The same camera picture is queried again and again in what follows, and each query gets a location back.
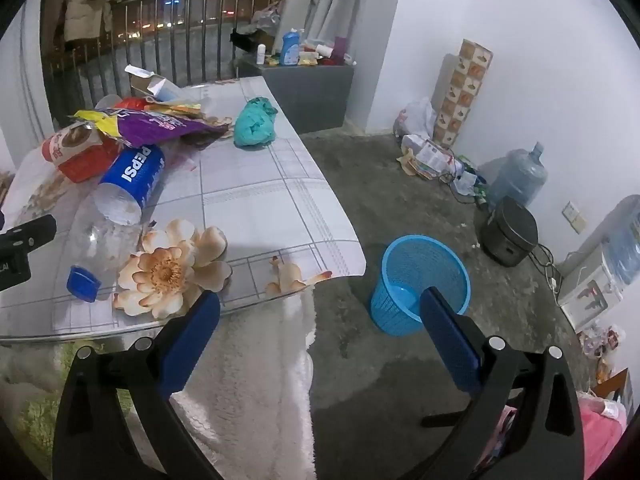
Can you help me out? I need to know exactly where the white torn paper carton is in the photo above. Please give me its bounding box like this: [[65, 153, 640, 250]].
[[124, 64, 193, 103]]

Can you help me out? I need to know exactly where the blue plastic wastebasket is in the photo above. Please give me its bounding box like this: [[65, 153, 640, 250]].
[[370, 235, 472, 337]]

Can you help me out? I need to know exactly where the clear plastic bag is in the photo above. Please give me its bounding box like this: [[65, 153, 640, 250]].
[[250, 2, 283, 36]]

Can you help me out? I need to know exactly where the pile of small packets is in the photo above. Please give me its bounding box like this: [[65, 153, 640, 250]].
[[265, 42, 332, 68]]

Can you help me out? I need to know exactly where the teal plastic bag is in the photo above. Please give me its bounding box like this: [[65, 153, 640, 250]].
[[234, 96, 279, 149]]

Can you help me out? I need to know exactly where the blue detergent bottle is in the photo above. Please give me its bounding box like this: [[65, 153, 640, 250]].
[[280, 28, 305, 67]]

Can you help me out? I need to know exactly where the black rice cooker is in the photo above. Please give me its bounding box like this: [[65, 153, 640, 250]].
[[481, 196, 540, 268]]

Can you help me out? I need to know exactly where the green fluffy blanket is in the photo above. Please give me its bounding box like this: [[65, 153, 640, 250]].
[[0, 340, 136, 476]]

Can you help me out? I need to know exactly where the white plastic bag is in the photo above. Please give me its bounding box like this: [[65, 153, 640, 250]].
[[393, 97, 438, 148]]

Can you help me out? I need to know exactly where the wooden furniture piece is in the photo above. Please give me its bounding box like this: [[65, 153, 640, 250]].
[[595, 367, 633, 406]]

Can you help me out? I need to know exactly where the metal railing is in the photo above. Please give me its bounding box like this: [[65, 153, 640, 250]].
[[42, 0, 291, 116]]

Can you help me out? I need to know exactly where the tall patterned box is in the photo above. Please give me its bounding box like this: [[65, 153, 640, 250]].
[[432, 38, 495, 149]]

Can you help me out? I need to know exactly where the hanging beige coat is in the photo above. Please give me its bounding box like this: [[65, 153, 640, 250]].
[[62, 0, 126, 43]]

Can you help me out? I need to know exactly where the pink cloth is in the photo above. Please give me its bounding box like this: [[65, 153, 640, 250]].
[[577, 392, 628, 480]]

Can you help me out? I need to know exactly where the white fluffy blanket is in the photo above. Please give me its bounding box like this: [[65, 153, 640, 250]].
[[170, 287, 318, 480]]

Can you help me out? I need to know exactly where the water jug on dispenser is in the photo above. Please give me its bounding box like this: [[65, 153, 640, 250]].
[[602, 195, 640, 286]]

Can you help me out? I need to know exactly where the wall socket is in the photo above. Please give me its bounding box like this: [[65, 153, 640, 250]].
[[562, 201, 590, 234]]

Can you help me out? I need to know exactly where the white water dispenser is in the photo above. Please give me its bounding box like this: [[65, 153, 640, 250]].
[[557, 247, 626, 331]]

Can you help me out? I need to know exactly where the clear bottle with blue label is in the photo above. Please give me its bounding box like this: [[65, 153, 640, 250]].
[[67, 144, 167, 303]]

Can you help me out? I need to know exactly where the orange yellow snack packet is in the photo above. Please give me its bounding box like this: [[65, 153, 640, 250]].
[[147, 102, 202, 118]]

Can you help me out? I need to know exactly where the dark box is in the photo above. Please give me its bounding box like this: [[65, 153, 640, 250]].
[[230, 27, 281, 53]]

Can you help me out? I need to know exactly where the red white snack bag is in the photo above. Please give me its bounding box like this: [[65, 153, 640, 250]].
[[41, 122, 123, 184]]

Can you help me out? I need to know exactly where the empty water jug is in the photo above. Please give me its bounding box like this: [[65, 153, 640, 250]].
[[487, 141, 549, 211]]

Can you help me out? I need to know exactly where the power cable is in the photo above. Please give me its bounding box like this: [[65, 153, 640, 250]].
[[527, 242, 563, 291]]

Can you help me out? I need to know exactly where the grey cabinet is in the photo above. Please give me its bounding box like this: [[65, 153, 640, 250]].
[[239, 55, 357, 135]]

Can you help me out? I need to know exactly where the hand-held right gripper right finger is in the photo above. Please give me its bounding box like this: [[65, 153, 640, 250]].
[[400, 286, 586, 480]]

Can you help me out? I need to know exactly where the clear bag of snacks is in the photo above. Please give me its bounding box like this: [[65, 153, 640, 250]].
[[577, 322, 626, 361]]

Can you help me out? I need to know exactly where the purple snack bag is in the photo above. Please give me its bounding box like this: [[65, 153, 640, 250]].
[[70, 107, 233, 148]]

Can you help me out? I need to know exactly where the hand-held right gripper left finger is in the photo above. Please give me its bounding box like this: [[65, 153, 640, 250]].
[[52, 290, 223, 480]]

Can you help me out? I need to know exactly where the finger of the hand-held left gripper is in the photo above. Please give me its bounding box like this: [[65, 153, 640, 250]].
[[0, 214, 57, 253]]

